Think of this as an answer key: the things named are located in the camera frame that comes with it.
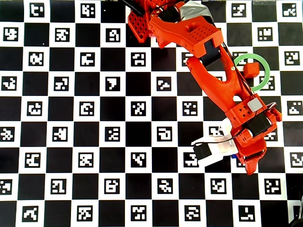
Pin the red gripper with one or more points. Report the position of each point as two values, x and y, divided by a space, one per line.
252 158

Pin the blue cube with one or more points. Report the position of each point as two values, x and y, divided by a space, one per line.
234 156

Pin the red cube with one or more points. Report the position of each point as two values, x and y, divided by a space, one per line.
251 70

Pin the red robot arm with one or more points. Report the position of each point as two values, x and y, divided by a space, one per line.
213 80

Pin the small grey square module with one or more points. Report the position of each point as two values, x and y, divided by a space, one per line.
253 104

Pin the grey tape wrap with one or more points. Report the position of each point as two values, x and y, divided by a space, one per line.
194 11

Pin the black white marker checkerboard mat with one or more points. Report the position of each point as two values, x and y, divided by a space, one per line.
61 137

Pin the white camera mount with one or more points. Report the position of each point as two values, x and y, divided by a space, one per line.
220 151

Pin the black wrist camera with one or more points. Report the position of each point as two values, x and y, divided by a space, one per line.
201 152

